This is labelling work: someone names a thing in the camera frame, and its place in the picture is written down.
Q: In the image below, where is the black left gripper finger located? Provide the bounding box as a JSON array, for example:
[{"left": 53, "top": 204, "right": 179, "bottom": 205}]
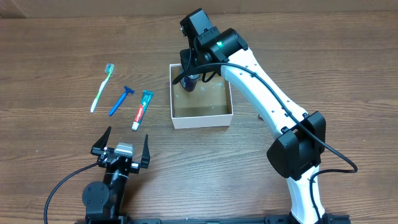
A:
[
  {"left": 92, "top": 126, "right": 111, "bottom": 149},
  {"left": 141, "top": 134, "right": 150, "bottom": 169}
]

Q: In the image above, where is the dark blue pump bottle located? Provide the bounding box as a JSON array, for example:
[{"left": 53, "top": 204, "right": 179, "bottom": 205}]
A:
[{"left": 180, "top": 74, "right": 200, "bottom": 92}]

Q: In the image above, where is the Colgate toothpaste tube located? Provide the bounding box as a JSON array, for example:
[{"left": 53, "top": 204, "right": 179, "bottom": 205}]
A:
[{"left": 132, "top": 90, "right": 154, "bottom": 131}]

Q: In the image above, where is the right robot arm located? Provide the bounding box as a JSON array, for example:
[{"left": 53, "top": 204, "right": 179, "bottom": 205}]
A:
[{"left": 173, "top": 8, "right": 326, "bottom": 223}]

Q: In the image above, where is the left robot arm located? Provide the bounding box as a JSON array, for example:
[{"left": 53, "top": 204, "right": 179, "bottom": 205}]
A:
[{"left": 82, "top": 127, "right": 150, "bottom": 223}]

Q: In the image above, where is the white cardboard box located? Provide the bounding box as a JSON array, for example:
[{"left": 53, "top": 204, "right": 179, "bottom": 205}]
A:
[{"left": 170, "top": 76, "right": 233, "bottom": 129}]

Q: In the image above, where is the blue disposable razor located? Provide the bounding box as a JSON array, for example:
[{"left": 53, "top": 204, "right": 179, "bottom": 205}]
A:
[{"left": 109, "top": 86, "right": 135, "bottom": 116}]

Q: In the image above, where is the green white toothbrush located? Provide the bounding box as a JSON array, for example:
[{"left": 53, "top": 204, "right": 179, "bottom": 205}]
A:
[{"left": 90, "top": 63, "right": 114, "bottom": 113}]

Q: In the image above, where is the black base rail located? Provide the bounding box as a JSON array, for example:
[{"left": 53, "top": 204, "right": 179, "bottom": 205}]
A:
[{"left": 74, "top": 214, "right": 352, "bottom": 224}]

